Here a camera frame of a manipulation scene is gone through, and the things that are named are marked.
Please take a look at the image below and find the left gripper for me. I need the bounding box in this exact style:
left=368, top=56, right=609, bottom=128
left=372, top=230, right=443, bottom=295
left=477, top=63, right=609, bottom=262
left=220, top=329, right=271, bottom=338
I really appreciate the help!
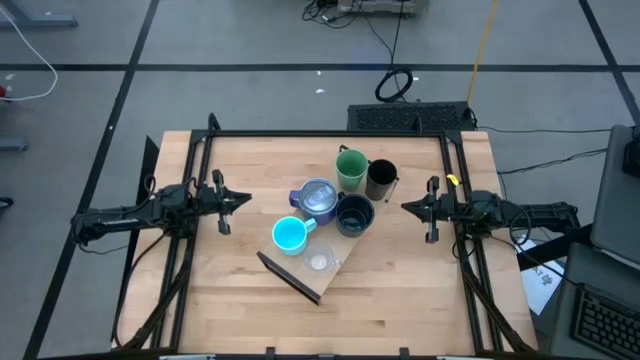
left=189, top=169, right=254, bottom=235

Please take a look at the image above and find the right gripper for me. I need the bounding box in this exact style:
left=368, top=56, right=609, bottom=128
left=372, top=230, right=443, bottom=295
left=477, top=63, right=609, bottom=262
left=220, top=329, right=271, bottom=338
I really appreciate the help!
left=400, top=175, right=474, bottom=244

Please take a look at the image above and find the tall black cup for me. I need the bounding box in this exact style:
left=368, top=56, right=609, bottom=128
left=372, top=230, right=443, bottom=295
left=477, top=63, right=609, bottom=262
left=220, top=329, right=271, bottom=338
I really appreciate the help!
left=364, top=158, right=400, bottom=201

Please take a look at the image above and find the cyan mug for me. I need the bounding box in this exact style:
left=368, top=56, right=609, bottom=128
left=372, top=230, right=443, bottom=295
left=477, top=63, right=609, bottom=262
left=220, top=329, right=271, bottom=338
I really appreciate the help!
left=271, top=215, right=318, bottom=257

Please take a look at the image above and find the dark navy mug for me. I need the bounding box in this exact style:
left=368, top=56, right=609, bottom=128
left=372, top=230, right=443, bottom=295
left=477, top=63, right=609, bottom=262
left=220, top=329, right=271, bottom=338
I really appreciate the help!
left=334, top=192, right=376, bottom=238

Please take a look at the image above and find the green plastic cup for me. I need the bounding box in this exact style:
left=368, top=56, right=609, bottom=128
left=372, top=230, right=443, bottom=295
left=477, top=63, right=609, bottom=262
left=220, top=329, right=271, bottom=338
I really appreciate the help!
left=334, top=148, right=370, bottom=192

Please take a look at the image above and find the blue tumbler mug with lid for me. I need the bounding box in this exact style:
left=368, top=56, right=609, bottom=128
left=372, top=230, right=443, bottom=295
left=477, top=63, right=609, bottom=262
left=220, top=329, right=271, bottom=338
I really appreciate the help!
left=288, top=177, right=341, bottom=226

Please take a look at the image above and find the clear plastic cup with handle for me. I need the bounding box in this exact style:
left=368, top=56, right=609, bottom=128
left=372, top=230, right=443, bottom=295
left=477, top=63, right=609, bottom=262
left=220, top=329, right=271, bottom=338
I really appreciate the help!
left=303, top=242, right=344, bottom=274

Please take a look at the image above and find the black computer case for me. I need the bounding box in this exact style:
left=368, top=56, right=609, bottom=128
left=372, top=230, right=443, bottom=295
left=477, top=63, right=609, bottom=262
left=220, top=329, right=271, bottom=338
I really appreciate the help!
left=347, top=101, right=476, bottom=133

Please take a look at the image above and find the black side panel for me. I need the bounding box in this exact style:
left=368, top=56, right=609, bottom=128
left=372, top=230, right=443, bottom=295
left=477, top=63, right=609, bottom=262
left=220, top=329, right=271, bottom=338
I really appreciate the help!
left=128, top=134, right=160, bottom=261

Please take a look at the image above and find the wooden tray board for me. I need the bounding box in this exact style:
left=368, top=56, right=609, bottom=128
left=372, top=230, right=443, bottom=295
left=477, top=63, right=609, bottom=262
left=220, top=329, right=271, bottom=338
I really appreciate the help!
left=256, top=144, right=401, bottom=306

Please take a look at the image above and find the white paper sheet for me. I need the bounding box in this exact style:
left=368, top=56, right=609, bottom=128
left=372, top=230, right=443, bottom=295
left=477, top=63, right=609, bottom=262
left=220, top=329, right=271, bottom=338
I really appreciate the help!
left=514, top=234, right=566, bottom=316

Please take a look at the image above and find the grey desk surface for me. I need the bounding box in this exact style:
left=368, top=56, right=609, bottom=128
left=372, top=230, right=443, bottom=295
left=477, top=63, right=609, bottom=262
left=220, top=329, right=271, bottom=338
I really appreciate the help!
left=547, top=242, right=640, bottom=360

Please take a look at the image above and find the grey laptop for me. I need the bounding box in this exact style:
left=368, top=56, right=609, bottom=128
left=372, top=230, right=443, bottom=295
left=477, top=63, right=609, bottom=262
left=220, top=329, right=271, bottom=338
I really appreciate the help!
left=589, top=123, right=640, bottom=271

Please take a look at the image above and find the grey power box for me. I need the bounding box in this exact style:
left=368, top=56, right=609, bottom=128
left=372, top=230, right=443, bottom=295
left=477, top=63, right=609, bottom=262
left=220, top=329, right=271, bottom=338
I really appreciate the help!
left=337, top=0, right=431, bottom=16

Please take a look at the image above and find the black keyboard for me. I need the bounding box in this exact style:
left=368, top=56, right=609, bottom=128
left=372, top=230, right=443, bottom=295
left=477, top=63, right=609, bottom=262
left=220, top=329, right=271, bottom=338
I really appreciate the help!
left=569, top=283, right=640, bottom=360

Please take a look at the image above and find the grey furniture foot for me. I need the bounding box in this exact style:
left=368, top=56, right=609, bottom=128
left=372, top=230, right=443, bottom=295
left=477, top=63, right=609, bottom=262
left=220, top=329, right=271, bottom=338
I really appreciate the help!
left=0, top=137, right=30, bottom=153

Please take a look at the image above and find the grey desk leg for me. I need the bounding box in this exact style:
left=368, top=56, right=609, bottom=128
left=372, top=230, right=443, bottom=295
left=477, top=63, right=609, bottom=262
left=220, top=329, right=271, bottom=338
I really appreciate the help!
left=0, top=0, right=79, bottom=29

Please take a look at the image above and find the black aluminium table frame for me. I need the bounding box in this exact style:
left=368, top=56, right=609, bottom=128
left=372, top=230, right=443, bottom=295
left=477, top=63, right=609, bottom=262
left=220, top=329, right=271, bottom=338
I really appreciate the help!
left=110, top=112, right=539, bottom=360

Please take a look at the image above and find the coiled black cable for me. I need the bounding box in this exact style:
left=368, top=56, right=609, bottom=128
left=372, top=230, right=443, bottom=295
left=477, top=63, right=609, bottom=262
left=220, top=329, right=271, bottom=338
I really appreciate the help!
left=374, top=67, right=415, bottom=104

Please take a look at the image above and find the yellow cable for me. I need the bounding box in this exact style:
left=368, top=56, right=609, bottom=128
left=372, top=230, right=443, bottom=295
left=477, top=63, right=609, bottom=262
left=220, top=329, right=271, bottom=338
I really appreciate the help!
left=466, top=0, right=501, bottom=106

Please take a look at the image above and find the black cable bundle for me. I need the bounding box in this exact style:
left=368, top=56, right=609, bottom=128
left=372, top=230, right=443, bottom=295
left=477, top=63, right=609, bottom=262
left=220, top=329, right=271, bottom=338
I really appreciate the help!
left=301, top=0, right=361, bottom=30

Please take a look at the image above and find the white cable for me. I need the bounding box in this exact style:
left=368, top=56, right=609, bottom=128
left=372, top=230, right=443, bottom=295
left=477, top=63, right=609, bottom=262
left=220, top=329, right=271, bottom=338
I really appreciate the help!
left=0, top=4, right=59, bottom=103

